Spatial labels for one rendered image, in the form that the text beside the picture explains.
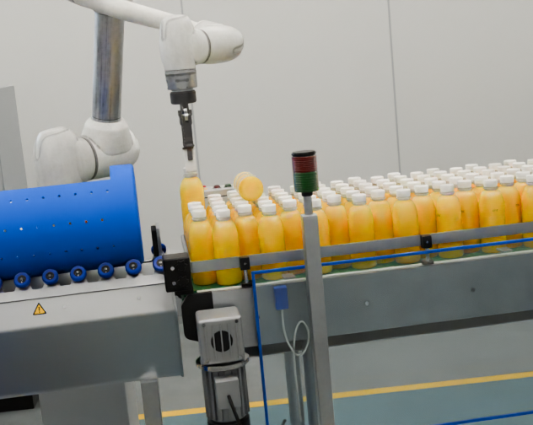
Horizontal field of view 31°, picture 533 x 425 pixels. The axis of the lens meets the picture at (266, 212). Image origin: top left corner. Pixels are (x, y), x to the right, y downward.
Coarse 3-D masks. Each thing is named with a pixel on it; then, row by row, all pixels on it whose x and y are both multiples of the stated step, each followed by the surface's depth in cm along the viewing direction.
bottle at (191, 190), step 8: (192, 176) 281; (184, 184) 280; (192, 184) 280; (200, 184) 281; (184, 192) 280; (192, 192) 280; (200, 192) 281; (184, 200) 281; (192, 200) 280; (200, 200) 281; (184, 208) 281; (184, 216) 282; (184, 224) 283; (184, 232) 284
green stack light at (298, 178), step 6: (294, 174) 239; (300, 174) 238; (306, 174) 237; (312, 174) 238; (294, 180) 239; (300, 180) 238; (306, 180) 238; (312, 180) 238; (318, 180) 240; (294, 186) 240; (300, 186) 238; (306, 186) 238; (312, 186) 238; (318, 186) 240; (300, 192) 239
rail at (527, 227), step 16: (512, 224) 266; (528, 224) 267; (384, 240) 262; (400, 240) 263; (416, 240) 263; (432, 240) 264; (448, 240) 264; (256, 256) 258; (272, 256) 258; (288, 256) 259; (192, 272) 256
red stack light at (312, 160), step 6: (306, 156) 237; (312, 156) 237; (294, 162) 238; (300, 162) 237; (306, 162) 237; (312, 162) 237; (294, 168) 238; (300, 168) 237; (306, 168) 237; (312, 168) 238
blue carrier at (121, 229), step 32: (0, 192) 258; (32, 192) 258; (64, 192) 258; (96, 192) 259; (128, 192) 259; (0, 224) 254; (32, 224) 255; (64, 224) 256; (96, 224) 257; (128, 224) 258; (0, 256) 256; (32, 256) 258; (64, 256) 259; (96, 256) 261; (128, 256) 264
